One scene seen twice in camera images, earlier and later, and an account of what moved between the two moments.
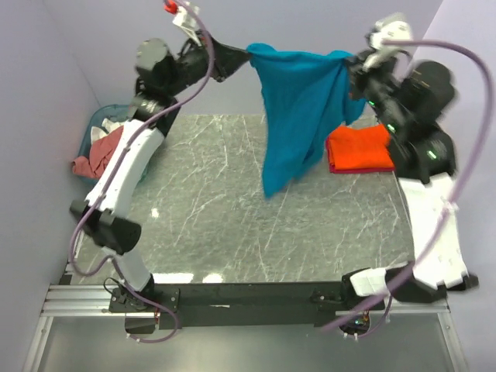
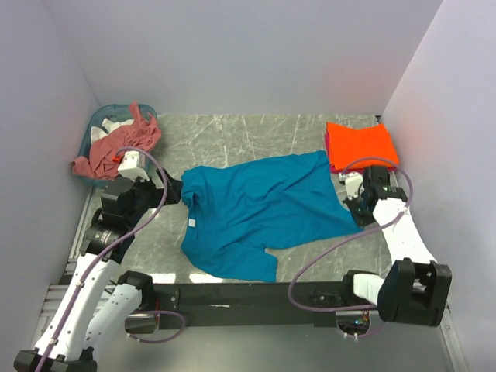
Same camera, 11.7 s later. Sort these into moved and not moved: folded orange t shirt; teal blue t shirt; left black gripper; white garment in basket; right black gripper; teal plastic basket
Moved: left black gripper; teal blue t shirt; right black gripper
Not moved: folded orange t shirt; teal plastic basket; white garment in basket
